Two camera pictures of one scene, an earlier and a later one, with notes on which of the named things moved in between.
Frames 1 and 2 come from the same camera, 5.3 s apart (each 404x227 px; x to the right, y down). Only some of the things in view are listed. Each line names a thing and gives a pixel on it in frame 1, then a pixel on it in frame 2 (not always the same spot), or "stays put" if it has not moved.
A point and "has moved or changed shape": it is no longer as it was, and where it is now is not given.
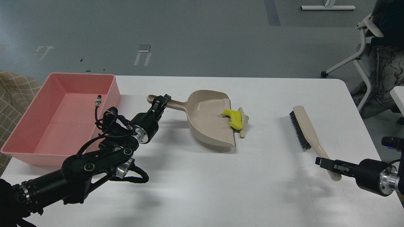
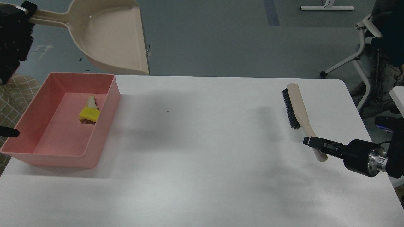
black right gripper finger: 336,165 to 330,147
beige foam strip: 245,119 to 91,102
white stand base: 330,7 stays put
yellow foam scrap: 235,117 to 89,115
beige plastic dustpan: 204,108 to 110,32
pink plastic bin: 62,118 stays put
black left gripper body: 146,125 to 16,37
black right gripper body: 377,177 to 365,157
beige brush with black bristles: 308,136 has moved or changed shape
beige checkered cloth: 18,91 stays put
